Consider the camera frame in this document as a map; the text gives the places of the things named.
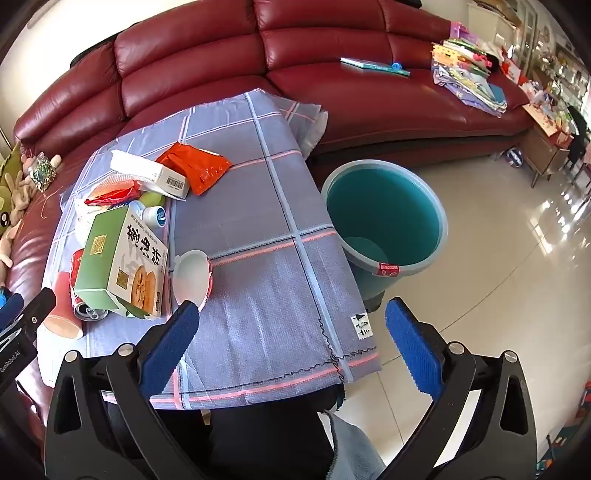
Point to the display shelf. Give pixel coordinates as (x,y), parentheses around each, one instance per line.
(563,69)

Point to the red soda can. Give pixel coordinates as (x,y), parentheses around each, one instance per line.
(88,314)

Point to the white cabinet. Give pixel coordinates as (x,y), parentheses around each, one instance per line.
(498,23)

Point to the plush toys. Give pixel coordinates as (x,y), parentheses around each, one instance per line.
(23,189)

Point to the small blue toy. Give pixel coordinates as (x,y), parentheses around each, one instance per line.
(396,66)

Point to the white plastic bottle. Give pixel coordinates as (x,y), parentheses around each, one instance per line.
(154,214)

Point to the blue white ball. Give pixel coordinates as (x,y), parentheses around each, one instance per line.
(515,157)

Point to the green plush dinosaur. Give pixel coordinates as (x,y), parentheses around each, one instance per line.
(7,194)

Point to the pile of folded clothes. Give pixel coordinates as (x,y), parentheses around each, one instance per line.
(466,74)

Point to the green food box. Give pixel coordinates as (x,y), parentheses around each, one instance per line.
(111,249)

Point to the wooden side table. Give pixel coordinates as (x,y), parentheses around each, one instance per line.
(545,147)

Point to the teal book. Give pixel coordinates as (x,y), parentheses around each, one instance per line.
(369,64)

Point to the lime green lid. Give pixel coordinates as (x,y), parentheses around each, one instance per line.
(150,198)

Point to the colourful floor mat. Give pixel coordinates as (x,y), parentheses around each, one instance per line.
(565,452)

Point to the red plastic bag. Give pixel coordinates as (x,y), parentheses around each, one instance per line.
(113,191)

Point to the red leather sofa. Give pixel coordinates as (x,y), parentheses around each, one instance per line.
(194,55)

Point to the white disposable bowl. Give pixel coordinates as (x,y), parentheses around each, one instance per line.
(189,277)

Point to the pink paper cup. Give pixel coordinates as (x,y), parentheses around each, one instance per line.
(62,307)

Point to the black chair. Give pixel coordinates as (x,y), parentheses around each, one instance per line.
(577,138)

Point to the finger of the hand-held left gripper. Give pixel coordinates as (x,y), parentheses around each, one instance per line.
(10,304)
(37,309)

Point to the teal plastic bucket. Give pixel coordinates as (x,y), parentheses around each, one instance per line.
(383,207)

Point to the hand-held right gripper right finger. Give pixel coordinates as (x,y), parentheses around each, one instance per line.
(411,344)

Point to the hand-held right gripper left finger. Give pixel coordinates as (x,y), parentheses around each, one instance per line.
(168,348)

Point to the grey plaid tablecloth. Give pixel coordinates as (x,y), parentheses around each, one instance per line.
(258,207)

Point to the orange plastic bag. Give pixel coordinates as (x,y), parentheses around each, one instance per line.
(203,168)

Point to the glitter pouch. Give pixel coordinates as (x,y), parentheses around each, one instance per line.
(41,171)

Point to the white cardboard box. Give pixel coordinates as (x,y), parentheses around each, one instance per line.
(138,167)

